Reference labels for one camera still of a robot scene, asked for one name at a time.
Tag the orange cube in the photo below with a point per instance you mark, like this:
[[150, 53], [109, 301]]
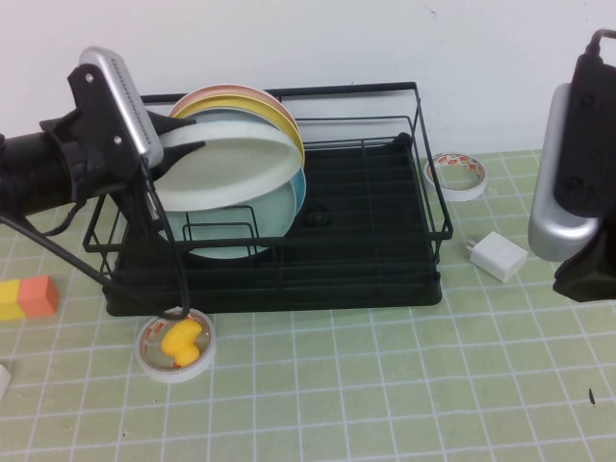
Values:
[[37, 296]]

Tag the white tape roll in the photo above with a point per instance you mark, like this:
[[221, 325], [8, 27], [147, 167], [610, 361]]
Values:
[[192, 373], [457, 192]]

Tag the light blue plate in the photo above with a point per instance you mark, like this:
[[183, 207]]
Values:
[[297, 192]]

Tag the white foam cube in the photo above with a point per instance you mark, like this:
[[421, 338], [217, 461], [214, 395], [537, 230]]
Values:
[[4, 382]]

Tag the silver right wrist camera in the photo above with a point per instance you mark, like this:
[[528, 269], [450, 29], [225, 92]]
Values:
[[546, 192]]

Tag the green checkered tablecloth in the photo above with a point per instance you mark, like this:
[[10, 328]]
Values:
[[337, 394]]

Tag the white plate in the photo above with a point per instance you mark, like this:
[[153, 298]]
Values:
[[226, 168]]

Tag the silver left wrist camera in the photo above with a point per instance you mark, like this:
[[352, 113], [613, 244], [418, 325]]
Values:
[[130, 106]]

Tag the light green plate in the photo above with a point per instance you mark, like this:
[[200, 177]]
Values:
[[226, 236]]

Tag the pink plate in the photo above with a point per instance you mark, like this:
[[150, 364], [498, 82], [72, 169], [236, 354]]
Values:
[[216, 89]]

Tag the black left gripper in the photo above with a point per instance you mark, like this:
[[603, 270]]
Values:
[[96, 139]]

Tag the white charger adapter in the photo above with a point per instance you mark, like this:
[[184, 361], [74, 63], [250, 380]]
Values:
[[498, 255]]

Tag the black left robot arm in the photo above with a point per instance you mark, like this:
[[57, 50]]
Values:
[[29, 173]]

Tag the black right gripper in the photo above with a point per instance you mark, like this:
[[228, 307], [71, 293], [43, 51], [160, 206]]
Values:
[[589, 144]]

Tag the yellow cube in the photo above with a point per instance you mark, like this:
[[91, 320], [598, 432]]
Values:
[[8, 300]]

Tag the yellow plate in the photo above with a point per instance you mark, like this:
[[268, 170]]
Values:
[[269, 113]]

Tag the yellow rubber duck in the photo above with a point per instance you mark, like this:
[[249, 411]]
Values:
[[180, 344]]

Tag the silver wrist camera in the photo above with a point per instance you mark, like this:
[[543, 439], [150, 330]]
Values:
[[546, 192], [130, 106]]

